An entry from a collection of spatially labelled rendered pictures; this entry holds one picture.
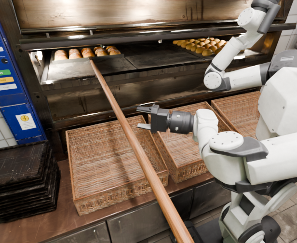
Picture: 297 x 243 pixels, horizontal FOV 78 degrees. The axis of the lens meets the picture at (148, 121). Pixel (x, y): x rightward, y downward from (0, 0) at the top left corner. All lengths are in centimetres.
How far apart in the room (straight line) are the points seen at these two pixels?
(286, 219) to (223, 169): 171
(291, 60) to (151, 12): 76
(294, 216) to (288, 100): 168
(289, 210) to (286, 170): 177
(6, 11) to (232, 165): 112
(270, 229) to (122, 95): 132
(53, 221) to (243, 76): 120
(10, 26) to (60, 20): 23
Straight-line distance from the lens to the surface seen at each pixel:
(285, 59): 89
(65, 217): 124
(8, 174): 116
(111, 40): 103
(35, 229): 127
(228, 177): 49
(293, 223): 217
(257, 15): 88
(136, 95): 133
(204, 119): 64
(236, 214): 109
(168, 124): 70
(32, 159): 118
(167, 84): 142
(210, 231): 163
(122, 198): 118
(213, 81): 89
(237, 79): 90
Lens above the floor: 159
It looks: 34 degrees down
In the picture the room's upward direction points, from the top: straight up
